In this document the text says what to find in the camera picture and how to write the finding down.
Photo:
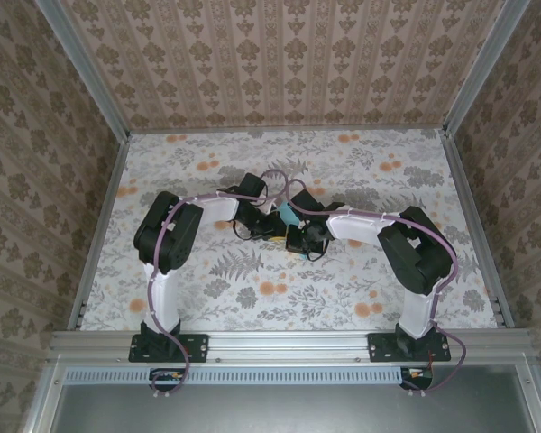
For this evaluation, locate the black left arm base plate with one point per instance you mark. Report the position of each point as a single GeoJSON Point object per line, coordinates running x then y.
{"type": "Point", "coordinates": [198, 348]}

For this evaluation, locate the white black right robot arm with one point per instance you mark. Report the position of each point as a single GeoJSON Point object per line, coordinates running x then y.
{"type": "Point", "coordinates": [410, 257]}

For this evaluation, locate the grey metal panel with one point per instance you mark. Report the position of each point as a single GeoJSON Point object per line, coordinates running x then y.
{"type": "Point", "coordinates": [288, 410]}

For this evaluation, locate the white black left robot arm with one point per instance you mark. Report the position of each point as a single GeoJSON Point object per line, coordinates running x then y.
{"type": "Point", "coordinates": [162, 243]}

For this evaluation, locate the aluminium table side rail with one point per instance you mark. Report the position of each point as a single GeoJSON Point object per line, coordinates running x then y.
{"type": "Point", "coordinates": [114, 180]}
{"type": "Point", "coordinates": [461, 180]}

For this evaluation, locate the aluminium frame post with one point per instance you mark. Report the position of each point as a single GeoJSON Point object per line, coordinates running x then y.
{"type": "Point", "coordinates": [83, 67]}
{"type": "Point", "coordinates": [484, 67]}

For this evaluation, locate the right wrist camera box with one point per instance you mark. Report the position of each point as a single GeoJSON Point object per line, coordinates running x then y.
{"type": "Point", "coordinates": [301, 224]}

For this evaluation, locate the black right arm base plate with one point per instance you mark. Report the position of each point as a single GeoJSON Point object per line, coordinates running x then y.
{"type": "Point", "coordinates": [381, 348]}

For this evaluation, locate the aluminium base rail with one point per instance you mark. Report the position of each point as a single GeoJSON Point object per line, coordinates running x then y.
{"type": "Point", "coordinates": [288, 345]}

